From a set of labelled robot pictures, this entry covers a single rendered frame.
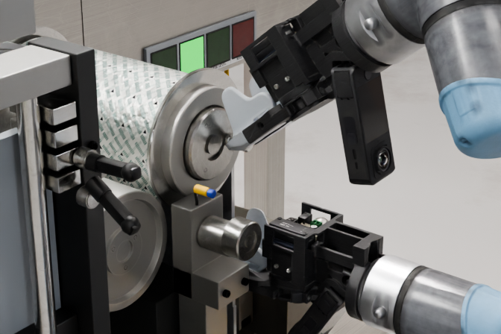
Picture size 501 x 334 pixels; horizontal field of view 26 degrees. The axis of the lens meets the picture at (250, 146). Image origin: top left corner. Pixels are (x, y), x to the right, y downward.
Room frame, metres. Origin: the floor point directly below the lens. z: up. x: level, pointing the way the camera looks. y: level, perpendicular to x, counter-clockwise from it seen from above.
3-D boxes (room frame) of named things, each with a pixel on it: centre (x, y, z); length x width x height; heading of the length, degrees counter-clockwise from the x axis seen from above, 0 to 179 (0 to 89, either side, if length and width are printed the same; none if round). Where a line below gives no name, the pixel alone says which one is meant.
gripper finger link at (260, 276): (1.01, -0.02, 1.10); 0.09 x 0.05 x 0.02; 54
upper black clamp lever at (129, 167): (0.69, 0.10, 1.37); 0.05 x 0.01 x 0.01; 53
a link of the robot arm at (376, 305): (0.94, -0.14, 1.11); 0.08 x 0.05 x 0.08; 143
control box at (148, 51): (1.52, 0.07, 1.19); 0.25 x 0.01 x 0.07; 143
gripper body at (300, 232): (1.00, -0.08, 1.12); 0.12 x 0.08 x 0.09; 53
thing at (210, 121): (1.01, 0.04, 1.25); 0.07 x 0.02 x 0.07; 142
